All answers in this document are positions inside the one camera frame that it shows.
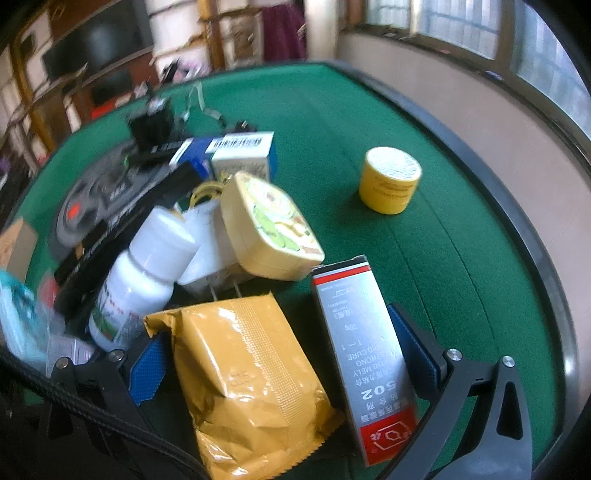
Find black electric motor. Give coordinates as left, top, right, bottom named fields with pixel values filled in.
left=127, top=95, right=178, bottom=144

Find cardboard tray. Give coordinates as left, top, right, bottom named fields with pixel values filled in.
left=0, top=218, right=40, bottom=278

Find white pill bottle green label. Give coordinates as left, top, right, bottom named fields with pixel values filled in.
left=88, top=207, right=199, bottom=352

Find thin motor wire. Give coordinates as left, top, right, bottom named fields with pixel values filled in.
left=180, top=83, right=227, bottom=123

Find black marker pen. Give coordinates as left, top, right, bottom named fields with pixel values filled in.
left=53, top=240, right=139, bottom=324
left=54, top=164, right=200, bottom=284

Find yellow rubber bands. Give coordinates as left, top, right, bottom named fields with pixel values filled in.
left=187, top=180, right=227, bottom=208

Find black television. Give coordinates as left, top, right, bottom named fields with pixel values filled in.
left=41, top=4, right=155, bottom=79

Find window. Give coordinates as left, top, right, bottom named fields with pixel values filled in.
left=365, top=0, right=587, bottom=139

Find blue white medicine box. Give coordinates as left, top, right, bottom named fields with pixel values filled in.
left=168, top=131, right=278, bottom=183

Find small cream tin box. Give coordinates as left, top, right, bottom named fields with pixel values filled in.
left=219, top=171, right=325, bottom=282

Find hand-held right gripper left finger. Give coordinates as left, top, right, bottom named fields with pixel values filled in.
left=44, top=333, right=204, bottom=480

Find grey glue box red ends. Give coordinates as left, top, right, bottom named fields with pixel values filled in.
left=310, top=255, right=419, bottom=468

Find white charger plug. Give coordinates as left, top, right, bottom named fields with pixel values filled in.
left=178, top=203, right=245, bottom=301

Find wooden shelf unit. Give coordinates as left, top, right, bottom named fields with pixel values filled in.
left=0, top=0, right=158, bottom=185

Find teal tissue pack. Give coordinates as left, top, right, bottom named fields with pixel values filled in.
left=0, top=270, right=49, bottom=365

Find yellow round jar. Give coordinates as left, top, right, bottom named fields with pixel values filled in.
left=359, top=147, right=423, bottom=215

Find maroon cloth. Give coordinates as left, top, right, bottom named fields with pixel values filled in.
left=261, top=4, right=305, bottom=61

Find black flat bar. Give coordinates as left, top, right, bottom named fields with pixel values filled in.
left=129, top=141, right=185, bottom=166

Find black braided cable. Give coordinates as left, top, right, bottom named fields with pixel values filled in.
left=0, top=344, right=204, bottom=480

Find round grey control panel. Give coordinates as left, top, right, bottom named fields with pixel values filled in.
left=48, top=138, right=185, bottom=268

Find mustard yellow snack packet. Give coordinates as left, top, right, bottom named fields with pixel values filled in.
left=144, top=293, right=346, bottom=480

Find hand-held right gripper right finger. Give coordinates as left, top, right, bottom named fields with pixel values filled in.
left=387, top=302, right=536, bottom=480

